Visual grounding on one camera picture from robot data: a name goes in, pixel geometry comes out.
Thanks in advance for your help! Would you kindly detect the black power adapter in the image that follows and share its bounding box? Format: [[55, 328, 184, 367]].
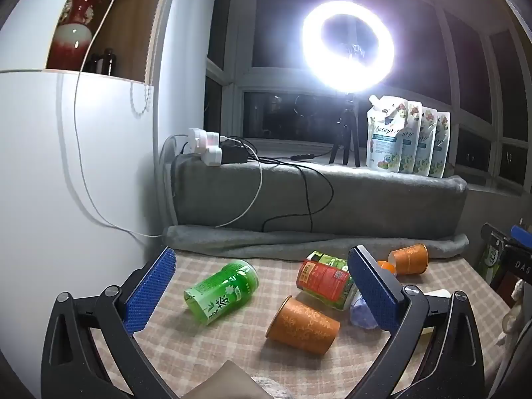
[[219, 142, 251, 165]]

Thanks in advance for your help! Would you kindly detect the brown paper piece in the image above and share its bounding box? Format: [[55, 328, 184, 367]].
[[209, 359, 267, 399]]

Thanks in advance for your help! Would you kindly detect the white window frame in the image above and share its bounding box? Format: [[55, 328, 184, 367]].
[[205, 0, 532, 200]]

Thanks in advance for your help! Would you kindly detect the red and white vase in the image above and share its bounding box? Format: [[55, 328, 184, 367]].
[[53, 0, 105, 69]]

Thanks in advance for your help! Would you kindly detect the checkered tablecloth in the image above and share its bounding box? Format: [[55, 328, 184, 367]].
[[81, 249, 516, 399]]

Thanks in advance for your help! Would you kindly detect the grey blanket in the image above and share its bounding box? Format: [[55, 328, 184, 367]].
[[162, 155, 470, 261]]

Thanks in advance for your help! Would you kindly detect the white power strip with plugs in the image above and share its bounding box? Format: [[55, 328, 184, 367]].
[[182, 127, 225, 168]]

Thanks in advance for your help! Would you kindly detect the black tripod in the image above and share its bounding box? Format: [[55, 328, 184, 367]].
[[328, 91, 361, 169]]

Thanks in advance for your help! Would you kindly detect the crumpled purple plastic wrapper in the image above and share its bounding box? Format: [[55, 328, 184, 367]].
[[350, 292, 381, 330]]

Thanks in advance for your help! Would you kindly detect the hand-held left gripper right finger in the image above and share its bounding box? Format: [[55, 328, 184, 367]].
[[347, 245, 486, 399]]

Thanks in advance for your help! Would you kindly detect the white cabinet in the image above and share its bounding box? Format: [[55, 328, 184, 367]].
[[0, 0, 221, 383]]

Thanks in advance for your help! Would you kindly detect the white spouted refill pouch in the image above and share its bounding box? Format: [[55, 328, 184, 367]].
[[413, 107, 438, 177], [428, 111, 452, 179], [366, 94, 410, 172], [398, 100, 423, 174]]

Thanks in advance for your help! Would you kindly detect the white cable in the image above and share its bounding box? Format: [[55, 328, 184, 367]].
[[74, 0, 263, 238]]

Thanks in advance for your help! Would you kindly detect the red and green drink can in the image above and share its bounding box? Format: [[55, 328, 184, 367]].
[[296, 250, 360, 312]]

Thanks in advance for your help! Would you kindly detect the person's right hand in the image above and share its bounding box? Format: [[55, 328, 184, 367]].
[[500, 278, 532, 347]]

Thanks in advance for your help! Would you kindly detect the black cable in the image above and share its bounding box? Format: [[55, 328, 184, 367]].
[[223, 135, 338, 233]]

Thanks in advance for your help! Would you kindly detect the green tea can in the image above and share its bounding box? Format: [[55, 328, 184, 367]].
[[184, 260, 259, 326]]

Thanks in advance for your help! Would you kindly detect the orange patterned paper cup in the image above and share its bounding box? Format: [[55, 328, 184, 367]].
[[266, 295, 341, 356], [388, 243, 430, 276]]

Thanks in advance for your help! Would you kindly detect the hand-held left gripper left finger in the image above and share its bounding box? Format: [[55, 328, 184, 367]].
[[40, 246, 177, 399]]

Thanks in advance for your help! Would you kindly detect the ring light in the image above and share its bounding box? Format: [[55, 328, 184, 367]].
[[301, 0, 396, 93]]

